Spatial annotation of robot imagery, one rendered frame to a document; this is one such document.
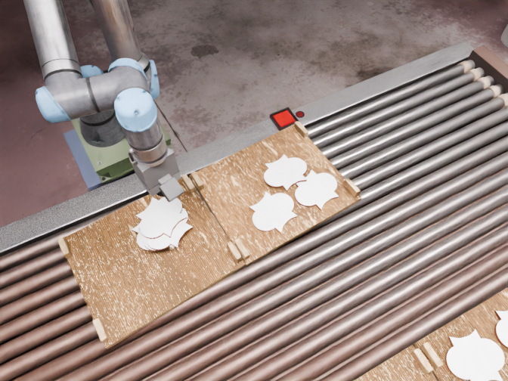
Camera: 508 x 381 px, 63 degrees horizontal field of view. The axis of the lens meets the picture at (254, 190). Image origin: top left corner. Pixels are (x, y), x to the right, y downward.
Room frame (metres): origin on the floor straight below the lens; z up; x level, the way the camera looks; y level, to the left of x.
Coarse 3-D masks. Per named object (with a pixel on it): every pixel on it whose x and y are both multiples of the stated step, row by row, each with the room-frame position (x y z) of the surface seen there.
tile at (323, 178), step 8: (312, 176) 0.72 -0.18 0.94; (320, 176) 0.72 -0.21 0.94; (328, 176) 0.72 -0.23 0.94; (296, 184) 0.69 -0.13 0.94; (304, 184) 0.69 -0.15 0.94; (312, 184) 0.69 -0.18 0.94; (320, 184) 0.69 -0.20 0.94; (328, 184) 0.69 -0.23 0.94; (336, 184) 0.69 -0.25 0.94; (296, 192) 0.66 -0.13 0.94; (304, 192) 0.66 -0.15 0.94; (312, 192) 0.66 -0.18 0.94; (320, 192) 0.66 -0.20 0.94; (328, 192) 0.66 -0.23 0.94; (296, 200) 0.64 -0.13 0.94; (304, 200) 0.63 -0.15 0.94; (312, 200) 0.63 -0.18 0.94; (320, 200) 0.63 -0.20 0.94; (328, 200) 0.64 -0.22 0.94; (320, 208) 0.61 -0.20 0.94
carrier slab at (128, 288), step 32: (96, 224) 0.56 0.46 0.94; (128, 224) 0.56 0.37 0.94; (192, 224) 0.56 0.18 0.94; (96, 256) 0.46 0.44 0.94; (128, 256) 0.46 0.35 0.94; (160, 256) 0.46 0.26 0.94; (192, 256) 0.46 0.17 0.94; (224, 256) 0.46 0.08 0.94; (96, 288) 0.36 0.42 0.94; (128, 288) 0.36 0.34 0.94; (160, 288) 0.37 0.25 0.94; (192, 288) 0.37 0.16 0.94; (128, 320) 0.28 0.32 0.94
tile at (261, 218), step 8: (264, 200) 0.63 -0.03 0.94; (272, 200) 0.63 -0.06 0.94; (280, 200) 0.63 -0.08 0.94; (288, 200) 0.63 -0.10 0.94; (256, 208) 0.61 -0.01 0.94; (264, 208) 0.61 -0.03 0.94; (272, 208) 0.61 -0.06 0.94; (280, 208) 0.61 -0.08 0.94; (288, 208) 0.61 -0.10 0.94; (256, 216) 0.58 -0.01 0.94; (264, 216) 0.58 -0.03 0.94; (272, 216) 0.58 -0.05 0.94; (280, 216) 0.58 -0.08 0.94; (288, 216) 0.58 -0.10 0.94; (296, 216) 0.58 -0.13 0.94; (256, 224) 0.55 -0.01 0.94; (264, 224) 0.55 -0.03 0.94; (272, 224) 0.55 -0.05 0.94; (280, 224) 0.55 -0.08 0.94; (280, 232) 0.53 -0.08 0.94
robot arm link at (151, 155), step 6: (162, 144) 0.55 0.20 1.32; (132, 150) 0.54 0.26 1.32; (138, 150) 0.53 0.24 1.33; (150, 150) 0.53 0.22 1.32; (156, 150) 0.53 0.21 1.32; (162, 150) 0.54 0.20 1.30; (138, 156) 0.53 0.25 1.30; (144, 156) 0.52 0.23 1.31; (150, 156) 0.53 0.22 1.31; (156, 156) 0.53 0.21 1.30
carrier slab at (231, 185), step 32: (288, 128) 0.92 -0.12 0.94; (224, 160) 0.79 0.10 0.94; (256, 160) 0.79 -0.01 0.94; (320, 160) 0.79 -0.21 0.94; (224, 192) 0.67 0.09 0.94; (256, 192) 0.67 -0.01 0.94; (288, 192) 0.67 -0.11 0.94; (224, 224) 0.56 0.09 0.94; (288, 224) 0.56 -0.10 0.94; (256, 256) 0.46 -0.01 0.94
